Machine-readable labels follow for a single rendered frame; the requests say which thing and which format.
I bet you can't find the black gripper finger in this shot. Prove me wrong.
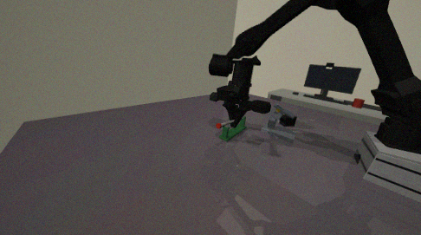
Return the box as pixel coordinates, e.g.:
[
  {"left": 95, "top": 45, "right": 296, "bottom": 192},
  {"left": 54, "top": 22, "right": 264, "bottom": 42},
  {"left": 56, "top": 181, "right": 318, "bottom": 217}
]
[
  {"left": 233, "top": 108, "right": 251, "bottom": 128},
  {"left": 223, "top": 104, "right": 238, "bottom": 127}
]

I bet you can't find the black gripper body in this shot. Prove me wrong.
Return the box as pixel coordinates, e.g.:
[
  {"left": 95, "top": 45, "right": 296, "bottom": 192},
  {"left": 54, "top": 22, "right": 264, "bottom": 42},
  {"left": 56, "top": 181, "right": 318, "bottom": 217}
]
[{"left": 210, "top": 77, "right": 271, "bottom": 114}]

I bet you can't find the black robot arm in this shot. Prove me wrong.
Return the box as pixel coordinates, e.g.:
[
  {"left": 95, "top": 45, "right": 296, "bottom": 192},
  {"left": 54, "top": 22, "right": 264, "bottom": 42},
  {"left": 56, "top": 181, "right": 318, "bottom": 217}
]
[{"left": 209, "top": 0, "right": 421, "bottom": 154}]

